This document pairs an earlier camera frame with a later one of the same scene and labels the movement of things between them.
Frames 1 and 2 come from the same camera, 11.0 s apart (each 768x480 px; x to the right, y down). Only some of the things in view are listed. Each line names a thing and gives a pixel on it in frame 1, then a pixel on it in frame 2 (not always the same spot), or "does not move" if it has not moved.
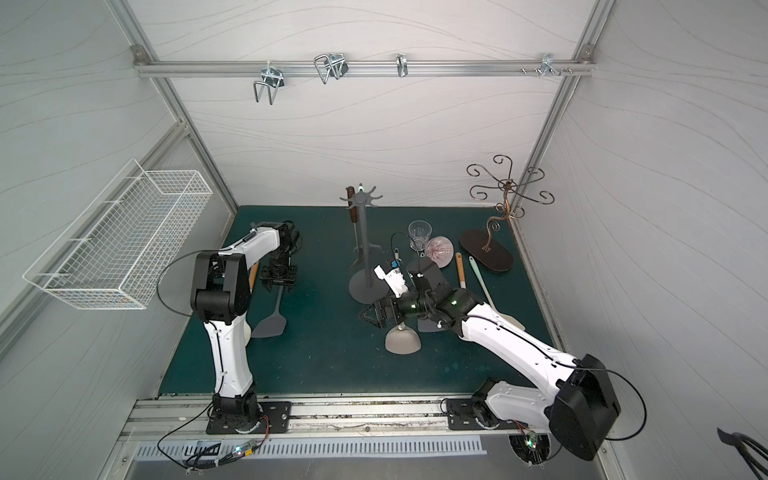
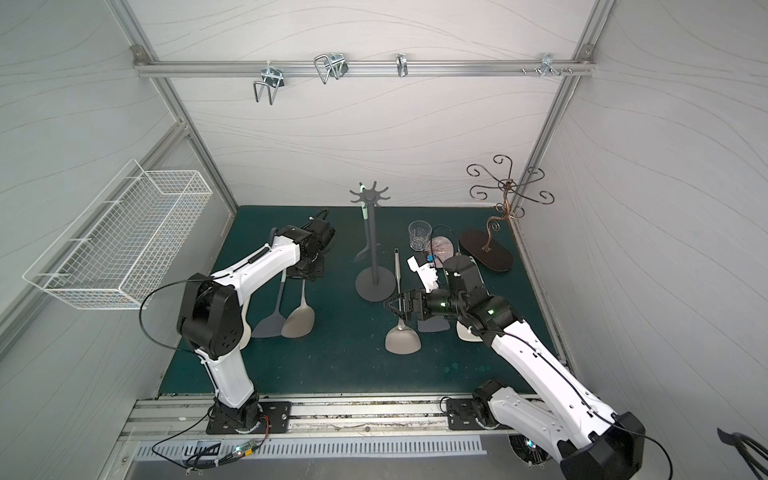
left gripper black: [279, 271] → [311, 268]
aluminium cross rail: [363, 67] does not move
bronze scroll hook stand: [490, 254] does not move
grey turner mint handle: [428, 325] does not move
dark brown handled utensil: [354, 209] → [302, 321]
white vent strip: [213, 448] does not move
